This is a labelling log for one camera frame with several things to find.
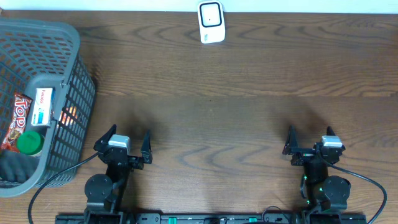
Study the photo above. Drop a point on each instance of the green lid jar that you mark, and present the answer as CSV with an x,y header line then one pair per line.
x,y
30,143

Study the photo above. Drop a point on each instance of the grey plastic basket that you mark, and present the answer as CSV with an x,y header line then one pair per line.
x,y
38,54

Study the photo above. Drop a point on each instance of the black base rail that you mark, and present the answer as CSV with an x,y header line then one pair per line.
x,y
155,218

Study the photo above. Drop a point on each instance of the orange tissue pack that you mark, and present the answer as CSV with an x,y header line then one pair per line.
x,y
69,117

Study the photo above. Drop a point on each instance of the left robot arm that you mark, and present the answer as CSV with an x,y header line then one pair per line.
x,y
105,192

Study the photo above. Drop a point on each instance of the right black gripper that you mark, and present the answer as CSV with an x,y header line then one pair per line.
x,y
291,146

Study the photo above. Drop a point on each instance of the red Top candy wrapper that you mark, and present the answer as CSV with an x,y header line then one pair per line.
x,y
18,123

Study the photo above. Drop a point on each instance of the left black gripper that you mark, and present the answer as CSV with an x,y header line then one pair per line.
x,y
145,158

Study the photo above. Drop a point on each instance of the dark cloth in basket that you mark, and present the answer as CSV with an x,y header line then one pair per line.
x,y
17,167

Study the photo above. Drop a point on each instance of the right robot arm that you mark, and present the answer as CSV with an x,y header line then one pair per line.
x,y
326,194

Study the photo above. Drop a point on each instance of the white Panadol box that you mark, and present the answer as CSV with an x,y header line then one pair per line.
x,y
42,109

